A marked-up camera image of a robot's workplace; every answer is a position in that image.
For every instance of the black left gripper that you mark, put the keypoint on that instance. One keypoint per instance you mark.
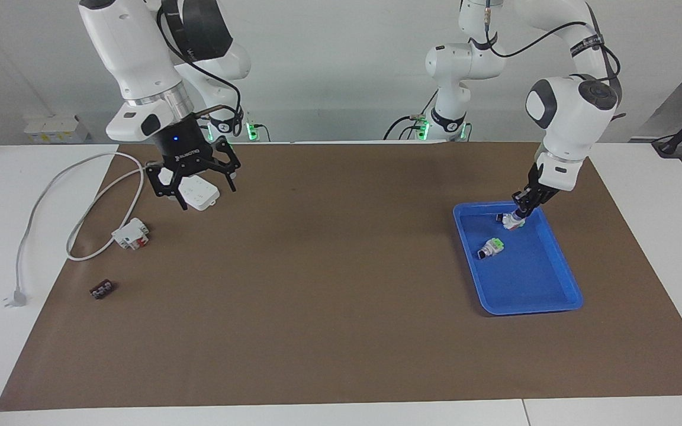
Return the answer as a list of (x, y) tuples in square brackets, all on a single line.
[(539, 190)]

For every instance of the white cardboard box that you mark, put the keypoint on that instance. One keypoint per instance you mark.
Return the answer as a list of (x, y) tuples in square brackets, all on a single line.
[(51, 129)]

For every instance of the white power strip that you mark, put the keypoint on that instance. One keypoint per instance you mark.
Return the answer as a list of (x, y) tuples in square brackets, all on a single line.
[(202, 195)]

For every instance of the blue plastic tray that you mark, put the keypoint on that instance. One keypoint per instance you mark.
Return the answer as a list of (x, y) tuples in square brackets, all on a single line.
[(530, 278)]

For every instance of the green white push-button switch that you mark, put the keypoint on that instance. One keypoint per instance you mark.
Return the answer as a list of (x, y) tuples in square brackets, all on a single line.
[(492, 248), (501, 219), (515, 223)]

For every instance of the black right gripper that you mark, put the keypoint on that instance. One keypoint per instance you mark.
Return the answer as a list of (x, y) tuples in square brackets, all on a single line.
[(182, 148)]

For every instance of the small black terminal block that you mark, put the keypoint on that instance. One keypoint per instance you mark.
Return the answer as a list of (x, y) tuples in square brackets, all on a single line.
[(102, 290)]

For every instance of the white red circuit breaker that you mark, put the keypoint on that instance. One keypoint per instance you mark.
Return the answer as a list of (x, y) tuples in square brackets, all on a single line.
[(131, 234)]

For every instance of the brown paper mat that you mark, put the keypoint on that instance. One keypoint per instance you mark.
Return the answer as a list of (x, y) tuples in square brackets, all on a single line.
[(341, 296)]

